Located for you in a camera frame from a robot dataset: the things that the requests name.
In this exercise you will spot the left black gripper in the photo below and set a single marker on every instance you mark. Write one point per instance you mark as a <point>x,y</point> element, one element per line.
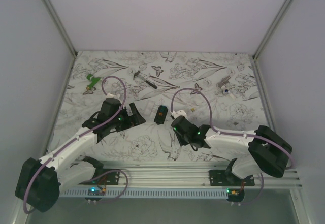
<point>134,119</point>

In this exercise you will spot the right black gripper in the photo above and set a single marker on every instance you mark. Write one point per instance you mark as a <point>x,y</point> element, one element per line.
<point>182,141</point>

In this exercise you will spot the black fuse box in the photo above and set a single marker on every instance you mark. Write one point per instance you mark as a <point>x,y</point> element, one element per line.
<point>161,115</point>

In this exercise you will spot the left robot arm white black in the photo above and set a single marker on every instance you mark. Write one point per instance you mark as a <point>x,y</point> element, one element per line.
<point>41,181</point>

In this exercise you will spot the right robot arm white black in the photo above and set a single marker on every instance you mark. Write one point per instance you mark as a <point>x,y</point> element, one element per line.
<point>249,152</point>

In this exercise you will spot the clear plastic fuse box lid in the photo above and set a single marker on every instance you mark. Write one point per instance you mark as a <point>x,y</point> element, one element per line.
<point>149,107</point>

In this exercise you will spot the green plastic connector part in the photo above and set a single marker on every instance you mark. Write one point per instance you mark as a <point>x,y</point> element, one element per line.
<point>93,81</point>

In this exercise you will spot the floral patterned table mat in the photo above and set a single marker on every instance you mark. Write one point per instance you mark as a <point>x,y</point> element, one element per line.
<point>185,80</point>

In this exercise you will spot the grey metal fitting part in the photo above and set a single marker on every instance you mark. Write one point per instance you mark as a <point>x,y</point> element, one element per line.
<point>223,81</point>

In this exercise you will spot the right small circuit board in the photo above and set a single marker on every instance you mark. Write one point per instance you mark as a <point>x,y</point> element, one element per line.
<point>235,196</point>

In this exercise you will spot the small circuit board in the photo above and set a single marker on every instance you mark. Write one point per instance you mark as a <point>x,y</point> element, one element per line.
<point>235,196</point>
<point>95,194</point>

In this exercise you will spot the left small circuit board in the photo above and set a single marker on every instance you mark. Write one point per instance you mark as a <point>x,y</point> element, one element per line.
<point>95,194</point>

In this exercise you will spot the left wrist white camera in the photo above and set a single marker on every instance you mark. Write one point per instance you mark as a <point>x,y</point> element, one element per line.
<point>114,96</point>

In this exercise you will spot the wrist white camera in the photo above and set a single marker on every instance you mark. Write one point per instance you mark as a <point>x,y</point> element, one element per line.
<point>175,114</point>
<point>114,96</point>

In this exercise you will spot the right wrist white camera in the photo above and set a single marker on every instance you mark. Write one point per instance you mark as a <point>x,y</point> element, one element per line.
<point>175,114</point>

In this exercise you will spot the small black handled hammer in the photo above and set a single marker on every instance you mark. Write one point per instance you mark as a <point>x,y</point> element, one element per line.
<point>138,75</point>

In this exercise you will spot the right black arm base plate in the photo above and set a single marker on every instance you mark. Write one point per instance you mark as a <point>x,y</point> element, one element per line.
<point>220,178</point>

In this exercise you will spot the aluminium rail front frame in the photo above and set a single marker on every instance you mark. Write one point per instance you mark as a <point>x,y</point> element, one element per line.
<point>188,174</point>

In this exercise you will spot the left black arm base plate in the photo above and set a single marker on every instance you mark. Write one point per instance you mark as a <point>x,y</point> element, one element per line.
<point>104,177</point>

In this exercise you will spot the white slotted cable duct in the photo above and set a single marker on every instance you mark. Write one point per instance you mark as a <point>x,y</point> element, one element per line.
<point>152,193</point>

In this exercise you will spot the left aluminium corner post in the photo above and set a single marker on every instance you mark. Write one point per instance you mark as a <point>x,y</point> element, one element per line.
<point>60,27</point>

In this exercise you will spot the aluminium corner post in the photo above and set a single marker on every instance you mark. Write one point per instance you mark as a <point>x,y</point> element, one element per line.
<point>272,28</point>
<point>60,27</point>

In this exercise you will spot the right aluminium corner post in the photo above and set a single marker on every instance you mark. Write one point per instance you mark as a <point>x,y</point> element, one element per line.
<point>272,28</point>

